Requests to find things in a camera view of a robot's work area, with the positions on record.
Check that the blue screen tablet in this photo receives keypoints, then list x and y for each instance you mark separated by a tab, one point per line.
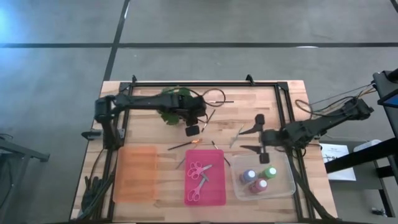
392	101

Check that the silver mounting bracket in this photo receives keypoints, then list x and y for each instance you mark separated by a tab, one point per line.
121	133

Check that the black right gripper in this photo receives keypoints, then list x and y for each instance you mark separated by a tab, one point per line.
272	138

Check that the black brush silver ferrule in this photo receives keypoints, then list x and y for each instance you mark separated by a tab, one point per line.
209	119
228	101

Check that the pink translucent plastic bin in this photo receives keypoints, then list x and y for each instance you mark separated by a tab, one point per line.
214	193

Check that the orange translucent plastic bin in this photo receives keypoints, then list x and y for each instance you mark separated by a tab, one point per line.
133	183

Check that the green paint bottle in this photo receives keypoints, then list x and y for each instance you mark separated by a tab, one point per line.
268	173

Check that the potted green plant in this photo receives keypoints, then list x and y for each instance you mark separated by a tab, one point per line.
169	118

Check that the black brush orange bristles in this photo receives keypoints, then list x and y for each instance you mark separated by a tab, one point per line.
183	145

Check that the white plastic container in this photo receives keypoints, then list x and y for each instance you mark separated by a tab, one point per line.
368	144

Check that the red paint bottle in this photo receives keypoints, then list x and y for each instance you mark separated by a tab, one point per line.
258	186

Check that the purple paint bottle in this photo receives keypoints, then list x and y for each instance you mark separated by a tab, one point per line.
247	176

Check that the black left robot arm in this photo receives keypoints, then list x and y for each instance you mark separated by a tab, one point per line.
140	101

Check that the black side desk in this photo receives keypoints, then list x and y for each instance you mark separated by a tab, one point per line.
357	155

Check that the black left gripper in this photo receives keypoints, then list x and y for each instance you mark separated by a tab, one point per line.
192	109

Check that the clear plastic bin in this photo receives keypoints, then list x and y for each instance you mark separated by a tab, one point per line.
280	189

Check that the black spoolie brush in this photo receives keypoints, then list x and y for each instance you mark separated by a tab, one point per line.
219	151

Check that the black aluminium table frame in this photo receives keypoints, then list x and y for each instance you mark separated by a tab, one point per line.
236	84

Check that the grey metal stand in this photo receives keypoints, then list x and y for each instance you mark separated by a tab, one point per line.
18	152

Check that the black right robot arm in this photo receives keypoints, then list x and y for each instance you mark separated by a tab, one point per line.
326	121

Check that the small black floor device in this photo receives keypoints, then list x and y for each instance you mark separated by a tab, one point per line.
379	212

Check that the white paper sheet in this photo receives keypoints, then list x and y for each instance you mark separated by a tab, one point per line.
342	174

